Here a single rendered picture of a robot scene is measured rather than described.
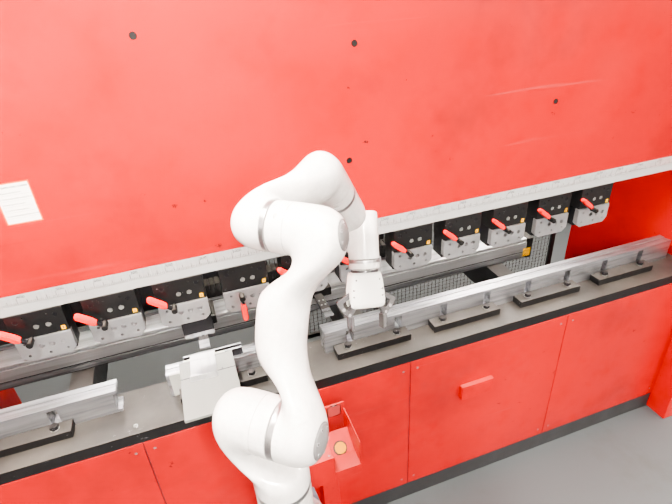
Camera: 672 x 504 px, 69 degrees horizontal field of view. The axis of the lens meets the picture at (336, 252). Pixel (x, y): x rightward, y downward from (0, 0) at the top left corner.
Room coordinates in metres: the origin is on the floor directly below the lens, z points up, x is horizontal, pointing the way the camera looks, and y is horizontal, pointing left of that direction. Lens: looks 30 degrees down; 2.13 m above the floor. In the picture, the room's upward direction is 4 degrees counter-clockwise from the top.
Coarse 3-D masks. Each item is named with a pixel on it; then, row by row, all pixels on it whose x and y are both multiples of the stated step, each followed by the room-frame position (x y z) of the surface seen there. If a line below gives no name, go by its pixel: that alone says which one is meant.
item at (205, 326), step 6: (210, 318) 1.31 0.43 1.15; (186, 324) 1.28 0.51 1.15; (192, 324) 1.29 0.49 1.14; (198, 324) 1.30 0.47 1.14; (204, 324) 1.30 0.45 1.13; (210, 324) 1.31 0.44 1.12; (186, 330) 1.28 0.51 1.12; (192, 330) 1.29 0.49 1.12; (198, 330) 1.29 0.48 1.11; (204, 330) 1.30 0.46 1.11; (210, 330) 1.31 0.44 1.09; (186, 336) 1.29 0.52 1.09; (192, 336) 1.30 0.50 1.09
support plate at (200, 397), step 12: (216, 360) 1.27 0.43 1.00; (228, 360) 1.26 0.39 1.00; (180, 372) 1.22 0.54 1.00; (228, 372) 1.20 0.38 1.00; (192, 384) 1.16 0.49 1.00; (204, 384) 1.16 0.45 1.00; (216, 384) 1.15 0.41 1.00; (228, 384) 1.15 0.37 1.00; (192, 396) 1.11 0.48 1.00; (204, 396) 1.10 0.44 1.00; (216, 396) 1.10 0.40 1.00; (192, 408) 1.06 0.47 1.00; (204, 408) 1.06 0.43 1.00; (192, 420) 1.02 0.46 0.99
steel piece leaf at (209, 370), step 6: (198, 360) 1.27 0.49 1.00; (204, 360) 1.27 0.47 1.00; (210, 360) 1.26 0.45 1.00; (192, 366) 1.24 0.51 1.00; (198, 366) 1.24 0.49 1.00; (204, 366) 1.24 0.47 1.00; (210, 366) 1.24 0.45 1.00; (216, 366) 1.23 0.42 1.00; (192, 372) 1.21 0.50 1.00; (198, 372) 1.21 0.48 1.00; (204, 372) 1.21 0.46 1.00; (210, 372) 1.19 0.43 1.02; (216, 372) 1.19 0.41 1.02; (192, 378) 1.17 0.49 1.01; (198, 378) 1.18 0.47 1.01; (204, 378) 1.18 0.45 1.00
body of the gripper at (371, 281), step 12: (348, 276) 1.11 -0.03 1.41; (360, 276) 1.09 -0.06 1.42; (372, 276) 1.10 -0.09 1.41; (348, 288) 1.09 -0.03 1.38; (360, 288) 1.08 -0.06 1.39; (372, 288) 1.08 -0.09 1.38; (348, 300) 1.10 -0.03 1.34; (360, 300) 1.06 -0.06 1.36; (372, 300) 1.07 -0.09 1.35; (384, 300) 1.08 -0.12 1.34
